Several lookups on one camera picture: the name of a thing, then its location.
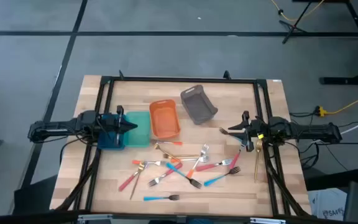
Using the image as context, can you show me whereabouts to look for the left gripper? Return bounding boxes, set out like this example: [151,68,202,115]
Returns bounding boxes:
[98,105,139,146]

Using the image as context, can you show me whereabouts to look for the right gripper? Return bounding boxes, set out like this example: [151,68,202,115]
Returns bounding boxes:
[227,110,271,153]

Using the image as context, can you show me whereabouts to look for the pink-handled silver fork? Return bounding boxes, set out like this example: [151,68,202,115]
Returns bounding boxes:
[195,158,233,172]
[228,148,242,170]
[147,162,183,188]
[118,162,150,192]

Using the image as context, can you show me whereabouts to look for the gold fork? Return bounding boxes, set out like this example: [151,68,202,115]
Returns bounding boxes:
[129,161,147,200]
[253,138,264,184]
[154,143,181,163]
[162,153,201,160]

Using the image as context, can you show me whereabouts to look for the orange plastic bin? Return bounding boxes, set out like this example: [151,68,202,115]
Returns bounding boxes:
[149,99,181,139]

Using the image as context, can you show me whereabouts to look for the teal plastic bin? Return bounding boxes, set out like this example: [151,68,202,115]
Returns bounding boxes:
[123,111,152,147]

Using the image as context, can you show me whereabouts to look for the dark blue plastic bin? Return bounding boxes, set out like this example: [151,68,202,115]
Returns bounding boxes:
[97,113,127,151]

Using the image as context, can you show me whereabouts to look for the grey plastic bin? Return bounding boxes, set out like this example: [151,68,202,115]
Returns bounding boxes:
[180,84,219,126]

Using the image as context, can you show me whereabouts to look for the white printed cardboard box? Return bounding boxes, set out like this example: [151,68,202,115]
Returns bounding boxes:
[308,187,349,222]

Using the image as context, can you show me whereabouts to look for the black tripod stand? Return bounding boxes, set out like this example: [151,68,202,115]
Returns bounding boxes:
[278,0,313,45]

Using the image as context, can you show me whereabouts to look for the black desk base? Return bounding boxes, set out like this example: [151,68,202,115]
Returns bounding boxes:
[318,0,358,86]

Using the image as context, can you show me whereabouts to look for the black floor base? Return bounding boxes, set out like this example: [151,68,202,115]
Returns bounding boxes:
[12,174,58,216]

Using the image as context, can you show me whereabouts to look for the black aluminium table frame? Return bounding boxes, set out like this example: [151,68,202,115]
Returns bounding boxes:
[50,70,312,218]

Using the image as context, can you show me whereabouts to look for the yellow cable with plug block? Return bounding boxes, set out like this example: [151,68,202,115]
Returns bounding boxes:
[314,89,358,118]

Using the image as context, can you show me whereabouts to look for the silver aluminium bracket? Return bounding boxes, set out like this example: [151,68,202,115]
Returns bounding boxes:
[249,217,287,224]
[77,213,114,224]

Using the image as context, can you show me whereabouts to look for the black floor cables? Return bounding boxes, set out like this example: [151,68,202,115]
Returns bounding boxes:
[289,110,358,171]

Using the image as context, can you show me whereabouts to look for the yellow extension cable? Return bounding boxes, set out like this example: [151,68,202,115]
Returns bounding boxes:
[270,0,326,22]

